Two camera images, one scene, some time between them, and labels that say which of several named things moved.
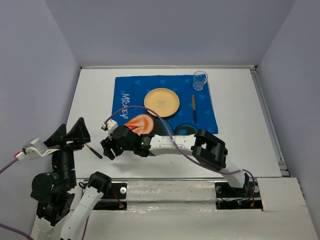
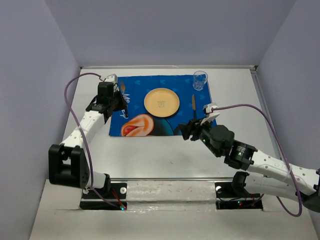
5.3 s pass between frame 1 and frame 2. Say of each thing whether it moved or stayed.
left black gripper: moved
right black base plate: stayed
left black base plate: stayed
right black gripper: moved
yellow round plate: stayed
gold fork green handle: moved
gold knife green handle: stayed
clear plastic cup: stayed
